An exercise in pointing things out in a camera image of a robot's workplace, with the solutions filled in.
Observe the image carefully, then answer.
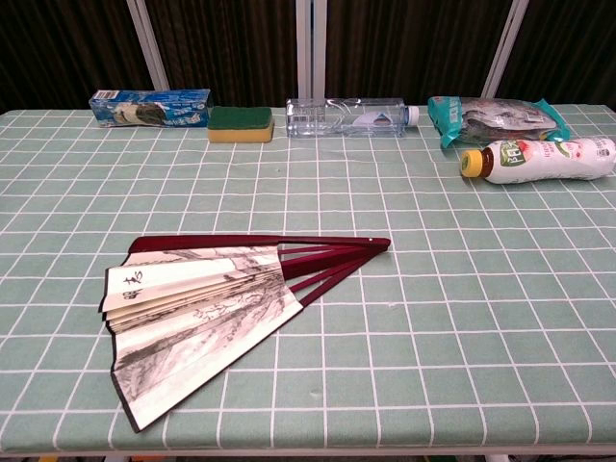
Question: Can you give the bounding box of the folding fan with red ribs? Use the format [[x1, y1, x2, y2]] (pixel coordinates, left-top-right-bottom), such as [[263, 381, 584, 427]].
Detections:
[[98, 234, 393, 433]]

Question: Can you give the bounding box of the clear plastic water bottle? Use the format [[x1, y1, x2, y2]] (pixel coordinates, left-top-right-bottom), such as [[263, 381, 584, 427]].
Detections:
[[285, 97, 421, 140]]

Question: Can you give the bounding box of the green and yellow sponge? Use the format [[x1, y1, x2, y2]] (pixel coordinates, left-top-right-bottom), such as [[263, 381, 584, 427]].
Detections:
[[207, 105, 276, 144]]

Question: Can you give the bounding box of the green checkered tablecloth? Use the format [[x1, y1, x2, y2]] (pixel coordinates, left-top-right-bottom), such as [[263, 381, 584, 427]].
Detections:
[[0, 104, 616, 454]]

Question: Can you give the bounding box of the blue snack package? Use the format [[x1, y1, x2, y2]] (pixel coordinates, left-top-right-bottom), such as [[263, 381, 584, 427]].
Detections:
[[89, 88, 215, 129]]

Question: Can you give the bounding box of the teal snack bag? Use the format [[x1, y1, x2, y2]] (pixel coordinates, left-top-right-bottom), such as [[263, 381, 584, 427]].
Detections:
[[427, 95, 571, 149]]

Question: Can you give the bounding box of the white drink bottle yellow cap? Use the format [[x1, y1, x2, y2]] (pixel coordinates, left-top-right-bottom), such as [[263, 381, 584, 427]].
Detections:
[[460, 136, 616, 186]]

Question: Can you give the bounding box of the white partition frame post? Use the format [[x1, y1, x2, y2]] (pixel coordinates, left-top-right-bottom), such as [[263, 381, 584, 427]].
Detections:
[[295, 0, 328, 100], [480, 0, 530, 97], [125, 0, 170, 92]]

